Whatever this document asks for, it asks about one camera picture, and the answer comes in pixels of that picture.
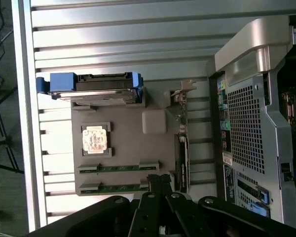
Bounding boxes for green RAM stick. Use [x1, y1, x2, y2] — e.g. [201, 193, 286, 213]
[80, 184, 149, 195]
[78, 163, 160, 174]

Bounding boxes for black graphics card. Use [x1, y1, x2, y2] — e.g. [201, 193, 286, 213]
[170, 79, 198, 194]

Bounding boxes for blue disk bay latch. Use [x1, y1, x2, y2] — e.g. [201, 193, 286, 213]
[249, 201, 271, 219]
[256, 186, 271, 205]

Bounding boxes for grey parts rack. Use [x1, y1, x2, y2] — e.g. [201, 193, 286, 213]
[71, 89, 191, 198]

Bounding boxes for CPU chip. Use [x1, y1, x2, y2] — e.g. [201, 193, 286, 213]
[82, 126, 108, 155]

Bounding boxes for grey PC case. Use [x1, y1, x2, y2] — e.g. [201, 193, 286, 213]
[206, 16, 296, 231]

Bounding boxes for hard disk with blue carrier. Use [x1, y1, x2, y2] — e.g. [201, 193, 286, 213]
[36, 71, 144, 105]

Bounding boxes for motherboard in PC case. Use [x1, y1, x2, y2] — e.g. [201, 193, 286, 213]
[278, 74, 296, 198]

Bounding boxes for black floor cables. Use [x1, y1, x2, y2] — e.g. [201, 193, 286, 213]
[0, 0, 14, 72]

